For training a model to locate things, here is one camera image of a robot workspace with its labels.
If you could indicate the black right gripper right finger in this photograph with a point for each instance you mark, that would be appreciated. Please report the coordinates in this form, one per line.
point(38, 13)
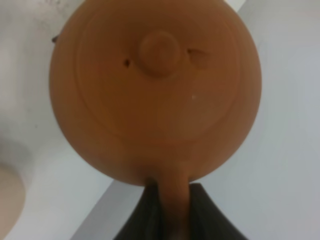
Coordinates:
point(205, 221)

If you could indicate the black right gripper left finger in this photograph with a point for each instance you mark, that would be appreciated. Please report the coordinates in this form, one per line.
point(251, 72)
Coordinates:
point(154, 216)

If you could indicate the right white teacup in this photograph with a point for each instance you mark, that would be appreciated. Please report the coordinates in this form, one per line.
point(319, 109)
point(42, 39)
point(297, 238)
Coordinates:
point(12, 197)

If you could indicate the brown clay teapot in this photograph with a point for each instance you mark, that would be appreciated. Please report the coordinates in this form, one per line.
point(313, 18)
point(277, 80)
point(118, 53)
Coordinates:
point(145, 90)

